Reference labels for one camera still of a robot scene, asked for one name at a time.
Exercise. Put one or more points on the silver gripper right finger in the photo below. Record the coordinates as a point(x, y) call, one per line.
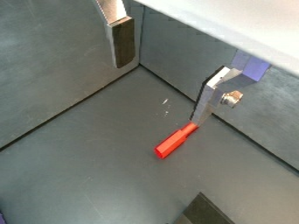
point(221, 88)

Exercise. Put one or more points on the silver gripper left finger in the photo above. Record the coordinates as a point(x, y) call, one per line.
point(121, 30)

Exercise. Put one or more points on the red peg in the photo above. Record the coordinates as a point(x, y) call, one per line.
point(169, 145)

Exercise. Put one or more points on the purple board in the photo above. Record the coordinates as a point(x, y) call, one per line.
point(2, 219)

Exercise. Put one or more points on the black angled holder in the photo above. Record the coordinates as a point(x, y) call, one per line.
point(203, 212)

